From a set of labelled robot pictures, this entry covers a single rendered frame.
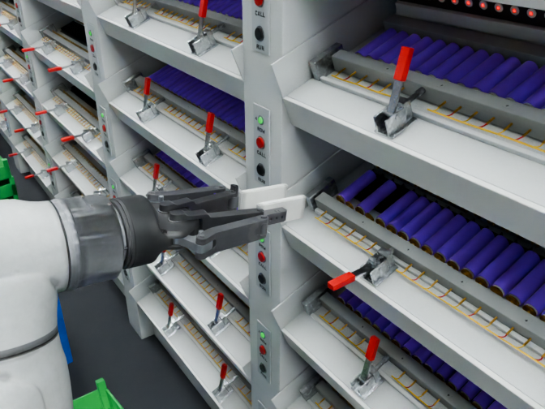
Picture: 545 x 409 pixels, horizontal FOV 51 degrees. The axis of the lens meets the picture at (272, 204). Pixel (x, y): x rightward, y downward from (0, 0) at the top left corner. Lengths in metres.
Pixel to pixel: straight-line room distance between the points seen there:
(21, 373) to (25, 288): 0.08
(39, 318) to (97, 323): 1.33
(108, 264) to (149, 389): 1.09
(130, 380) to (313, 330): 0.83
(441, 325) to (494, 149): 0.21
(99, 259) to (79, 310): 1.39
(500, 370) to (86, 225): 0.44
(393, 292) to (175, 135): 0.61
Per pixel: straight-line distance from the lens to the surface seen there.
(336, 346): 0.92
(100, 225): 0.57
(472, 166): 0.59
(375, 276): 0.73
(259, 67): 0.81
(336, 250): 0.79
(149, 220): 0.59
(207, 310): 1.31
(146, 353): 1.75
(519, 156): 0.59
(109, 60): 1.41
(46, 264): 0.55
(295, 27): 0.76
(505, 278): 0.70
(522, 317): 0.66
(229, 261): 1.11
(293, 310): 0.96
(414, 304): 0.71
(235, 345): 1.22
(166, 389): 1.64
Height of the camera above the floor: 1.17
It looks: 28 degrees down
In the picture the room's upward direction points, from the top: straight up
